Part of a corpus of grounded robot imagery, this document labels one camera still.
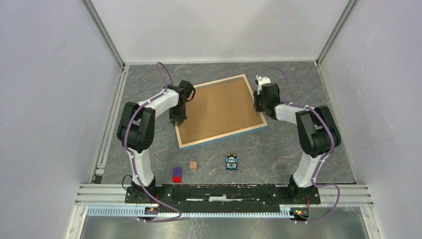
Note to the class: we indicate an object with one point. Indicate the wooden picture frame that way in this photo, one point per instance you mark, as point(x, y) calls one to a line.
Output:
point(224, 135)

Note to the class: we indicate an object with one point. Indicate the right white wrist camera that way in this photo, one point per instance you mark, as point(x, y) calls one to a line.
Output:
point(260, 81)

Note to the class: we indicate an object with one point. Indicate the small wooden cube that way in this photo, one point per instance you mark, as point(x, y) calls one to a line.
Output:
point(193, 165)

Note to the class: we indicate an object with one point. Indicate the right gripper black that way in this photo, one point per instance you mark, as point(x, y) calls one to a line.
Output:
point(256, 97)

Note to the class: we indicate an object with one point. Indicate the purple red toy block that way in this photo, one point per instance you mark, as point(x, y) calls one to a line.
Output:
point(177, 175)

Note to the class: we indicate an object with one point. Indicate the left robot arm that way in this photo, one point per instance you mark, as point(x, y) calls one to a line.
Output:
point(136, 129)

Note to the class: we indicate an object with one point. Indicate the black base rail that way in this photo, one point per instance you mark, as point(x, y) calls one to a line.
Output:
point(220, 200)

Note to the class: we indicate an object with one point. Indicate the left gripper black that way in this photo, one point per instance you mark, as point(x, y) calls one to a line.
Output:
point(180, 118)

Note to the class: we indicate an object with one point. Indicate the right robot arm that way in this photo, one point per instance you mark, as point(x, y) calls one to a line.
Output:
point(317, 131)

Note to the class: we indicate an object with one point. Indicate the brown cardboard backing board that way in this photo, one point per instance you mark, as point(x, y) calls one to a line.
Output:
point(217, 109)

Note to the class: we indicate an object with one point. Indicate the blue owl toy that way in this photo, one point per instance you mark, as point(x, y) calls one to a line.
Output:
point(231, 162)

